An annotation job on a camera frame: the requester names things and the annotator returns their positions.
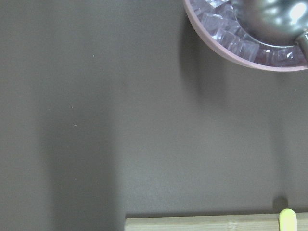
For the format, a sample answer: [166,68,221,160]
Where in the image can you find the yellow plastic knife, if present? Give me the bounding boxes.
[279,208,297,231]

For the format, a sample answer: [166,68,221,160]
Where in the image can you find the metal ice scoop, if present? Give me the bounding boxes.
[231,0,308,59]

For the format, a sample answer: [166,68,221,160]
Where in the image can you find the bamboo cutting board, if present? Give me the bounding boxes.
[124,212,308,231]

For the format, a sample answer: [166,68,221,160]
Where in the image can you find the pink bowl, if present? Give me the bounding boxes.
[183,0,308,72]

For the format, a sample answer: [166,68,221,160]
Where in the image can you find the clear ice cubes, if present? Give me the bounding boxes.
[183,0,308,72]

